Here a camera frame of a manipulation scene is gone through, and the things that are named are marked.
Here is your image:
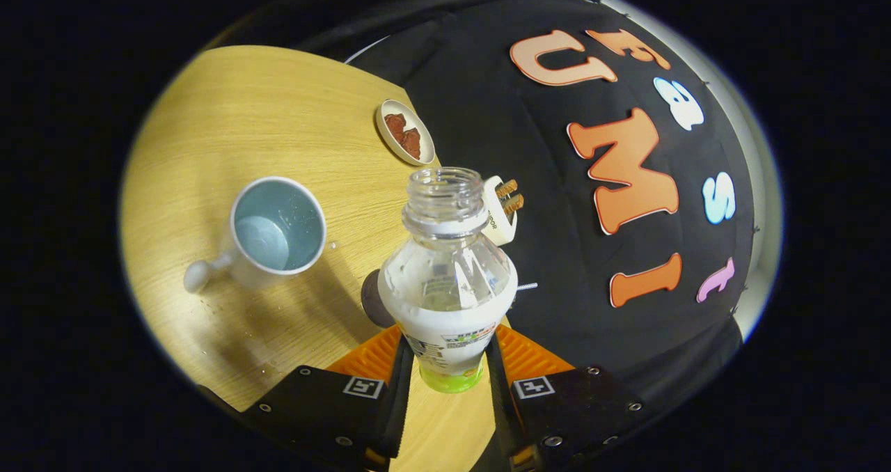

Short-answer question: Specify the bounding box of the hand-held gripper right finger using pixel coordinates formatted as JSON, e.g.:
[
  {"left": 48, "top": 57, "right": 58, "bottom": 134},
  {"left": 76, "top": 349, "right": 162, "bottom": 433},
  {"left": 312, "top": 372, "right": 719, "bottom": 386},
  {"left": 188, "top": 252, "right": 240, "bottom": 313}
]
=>
[{"left": 485, "top": 324, "right": 645, "bottom": 472}]

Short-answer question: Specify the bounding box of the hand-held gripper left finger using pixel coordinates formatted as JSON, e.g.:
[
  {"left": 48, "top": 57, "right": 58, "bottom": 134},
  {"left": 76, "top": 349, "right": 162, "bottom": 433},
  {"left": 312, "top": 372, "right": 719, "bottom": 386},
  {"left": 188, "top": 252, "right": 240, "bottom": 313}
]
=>
[{"left": 239, "top": 324, "right": 416, "bottom": 472}]

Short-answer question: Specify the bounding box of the dark round coaster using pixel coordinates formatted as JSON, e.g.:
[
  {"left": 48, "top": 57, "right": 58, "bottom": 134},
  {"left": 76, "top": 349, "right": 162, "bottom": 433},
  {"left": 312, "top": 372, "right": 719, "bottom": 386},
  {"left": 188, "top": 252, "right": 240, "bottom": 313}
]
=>
[{"left": 361, "top": 269, "right": 397, "bottom": 330}]

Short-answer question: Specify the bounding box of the clear plastic juice bottle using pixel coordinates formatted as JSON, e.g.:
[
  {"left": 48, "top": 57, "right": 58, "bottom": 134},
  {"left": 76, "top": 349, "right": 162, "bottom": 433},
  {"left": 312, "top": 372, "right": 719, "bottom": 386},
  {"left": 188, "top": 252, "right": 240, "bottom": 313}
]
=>
[{"left": 377, "top": 167, "right": 519, "bottom": 394}]

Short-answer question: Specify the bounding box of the white cup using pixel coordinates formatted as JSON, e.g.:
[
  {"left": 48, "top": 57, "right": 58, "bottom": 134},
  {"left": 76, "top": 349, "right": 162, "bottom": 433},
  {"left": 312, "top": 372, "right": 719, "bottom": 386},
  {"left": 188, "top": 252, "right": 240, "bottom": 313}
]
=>
[{"left": 183, "top": 176, "right": 328, "bottom": 295}]

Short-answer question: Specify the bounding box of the white toaster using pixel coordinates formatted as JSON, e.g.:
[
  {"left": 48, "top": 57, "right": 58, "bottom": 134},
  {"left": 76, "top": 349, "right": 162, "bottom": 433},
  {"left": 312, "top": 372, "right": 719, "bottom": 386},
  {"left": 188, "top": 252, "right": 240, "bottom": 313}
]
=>
[{"left": 480, "top": 175, "right": 520, "bottom": 246}]

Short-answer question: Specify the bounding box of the white round plate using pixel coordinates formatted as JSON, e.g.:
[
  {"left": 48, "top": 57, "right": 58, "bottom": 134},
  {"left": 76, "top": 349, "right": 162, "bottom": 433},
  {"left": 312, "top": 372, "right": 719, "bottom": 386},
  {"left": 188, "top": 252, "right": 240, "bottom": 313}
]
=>
[{"left": 375, "top": 99, "right": 436, "bottom": 167}]

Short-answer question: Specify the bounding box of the wooden table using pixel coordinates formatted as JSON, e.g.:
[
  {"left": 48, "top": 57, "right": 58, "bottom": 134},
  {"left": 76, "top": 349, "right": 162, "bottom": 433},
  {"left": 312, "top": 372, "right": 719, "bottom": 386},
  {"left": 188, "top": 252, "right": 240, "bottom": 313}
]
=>
[{"left": 120, "top": 45, "right": 512, "bottom": 472}]

